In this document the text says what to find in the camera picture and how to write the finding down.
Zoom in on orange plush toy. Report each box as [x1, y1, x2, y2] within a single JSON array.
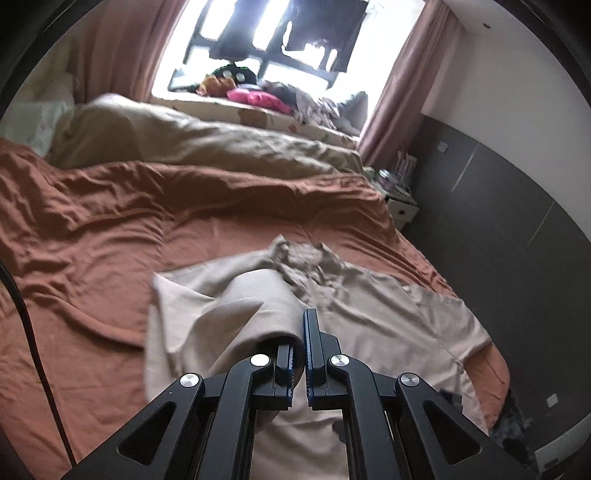
[[197, 75, 236, 98]]

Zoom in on pink curtain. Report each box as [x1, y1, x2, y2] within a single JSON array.
[[75, 0, 187, 103], [358, 1, 464, 169]]

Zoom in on tan duvet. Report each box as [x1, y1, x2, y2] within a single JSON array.
[[45, 94, 363, 180]]

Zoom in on white pillow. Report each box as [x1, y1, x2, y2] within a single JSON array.
[[1, 101, 71, 157]]

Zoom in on beige jacket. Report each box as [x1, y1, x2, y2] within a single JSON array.
[[143, 234, 493, 480]]

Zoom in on pink right curtain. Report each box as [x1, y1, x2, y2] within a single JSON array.
[[358, 1, 464, 169]]

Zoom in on pink left curtain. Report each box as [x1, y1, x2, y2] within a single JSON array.
[[75, 0, 187, 103]]

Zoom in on pink plush toy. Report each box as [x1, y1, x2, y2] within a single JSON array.
[[226, 88, 291, 115]]

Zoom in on grey cushion on sill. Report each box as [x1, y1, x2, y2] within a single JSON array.
[[335, 91, 369, 136]]

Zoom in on dark hanging clothes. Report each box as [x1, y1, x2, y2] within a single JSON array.
[[209, 1, 369, 73]]

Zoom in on white bedside table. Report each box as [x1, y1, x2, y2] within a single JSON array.
[[370, 151, 420, 230]]

